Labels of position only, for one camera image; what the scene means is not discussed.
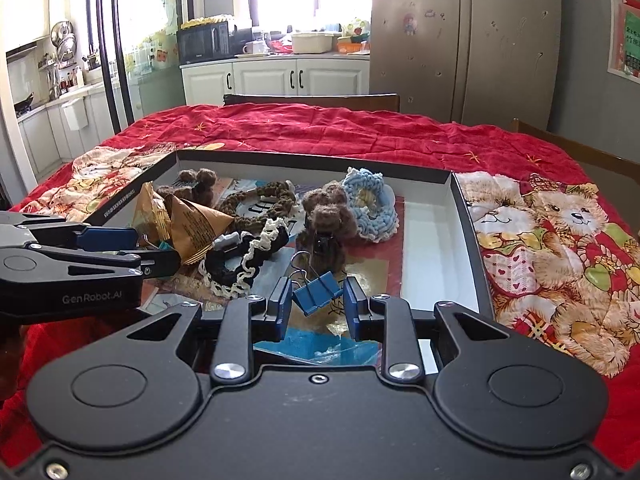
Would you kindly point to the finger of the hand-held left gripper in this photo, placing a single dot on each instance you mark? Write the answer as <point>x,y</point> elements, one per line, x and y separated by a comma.
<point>160,263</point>
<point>107,239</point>

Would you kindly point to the black microwave oven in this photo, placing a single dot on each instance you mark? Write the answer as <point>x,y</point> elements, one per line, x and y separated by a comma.
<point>202,42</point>

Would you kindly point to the brown fuzzy hair claw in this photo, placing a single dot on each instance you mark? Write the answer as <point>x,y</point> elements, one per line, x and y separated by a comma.
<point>192,185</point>
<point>327,216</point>

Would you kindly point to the white wall shelf niche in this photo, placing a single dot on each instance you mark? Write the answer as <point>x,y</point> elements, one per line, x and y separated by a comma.
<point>612,20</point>

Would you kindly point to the black white-trimmed scrunchie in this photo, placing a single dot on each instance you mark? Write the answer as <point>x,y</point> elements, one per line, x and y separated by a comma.
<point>227,267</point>

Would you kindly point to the black cardboard box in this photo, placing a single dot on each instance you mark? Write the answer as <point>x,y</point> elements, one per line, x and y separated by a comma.
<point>430,260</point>

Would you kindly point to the black sliding door frame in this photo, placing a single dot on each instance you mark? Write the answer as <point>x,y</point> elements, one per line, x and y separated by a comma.
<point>112,60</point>

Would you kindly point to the silver refrigerator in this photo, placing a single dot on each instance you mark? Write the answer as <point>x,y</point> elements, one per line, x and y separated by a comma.
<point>475,50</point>

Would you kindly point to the cartoon figure fridge magnet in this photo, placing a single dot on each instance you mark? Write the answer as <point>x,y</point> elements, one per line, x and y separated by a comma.
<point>410,24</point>

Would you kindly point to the red bear-print blanket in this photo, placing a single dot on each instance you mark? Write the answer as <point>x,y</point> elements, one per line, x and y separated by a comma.
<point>350,130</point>

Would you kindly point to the brown crochet scrunchie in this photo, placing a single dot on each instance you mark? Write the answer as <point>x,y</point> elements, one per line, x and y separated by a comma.
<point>272,189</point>

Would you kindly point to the white plastic basin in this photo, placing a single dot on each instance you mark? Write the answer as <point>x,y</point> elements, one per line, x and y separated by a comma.
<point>315,43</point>

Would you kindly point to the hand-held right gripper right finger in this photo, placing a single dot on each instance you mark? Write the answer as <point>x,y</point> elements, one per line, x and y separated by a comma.
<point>356,310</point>

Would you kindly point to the blue crochet scrunchie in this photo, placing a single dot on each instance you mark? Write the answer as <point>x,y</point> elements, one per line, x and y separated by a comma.
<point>381,220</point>

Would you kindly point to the white mug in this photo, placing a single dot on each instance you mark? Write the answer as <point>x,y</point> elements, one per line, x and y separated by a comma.
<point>254,48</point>

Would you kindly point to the steel pot lid rack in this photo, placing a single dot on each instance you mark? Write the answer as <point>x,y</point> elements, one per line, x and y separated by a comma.
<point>64,41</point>

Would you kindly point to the green poster card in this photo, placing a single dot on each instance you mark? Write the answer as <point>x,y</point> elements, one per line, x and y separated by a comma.
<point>631,45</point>

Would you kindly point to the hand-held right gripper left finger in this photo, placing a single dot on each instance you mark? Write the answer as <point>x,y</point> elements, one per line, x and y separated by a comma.
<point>280,310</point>

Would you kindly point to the gold triangular packet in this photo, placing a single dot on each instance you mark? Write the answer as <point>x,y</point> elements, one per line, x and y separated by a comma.
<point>150,216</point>
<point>200,230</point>

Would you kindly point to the blue binder clip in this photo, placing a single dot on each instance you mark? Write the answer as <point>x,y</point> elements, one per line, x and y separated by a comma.
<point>316,293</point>

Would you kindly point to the white hanging bin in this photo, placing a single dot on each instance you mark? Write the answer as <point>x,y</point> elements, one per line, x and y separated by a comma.
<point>75,114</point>

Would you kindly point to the white sideboard cabinet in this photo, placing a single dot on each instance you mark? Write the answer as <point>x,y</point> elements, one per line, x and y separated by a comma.
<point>265,80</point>

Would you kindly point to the orange bowl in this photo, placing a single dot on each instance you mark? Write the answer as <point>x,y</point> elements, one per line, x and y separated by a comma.
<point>352,46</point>

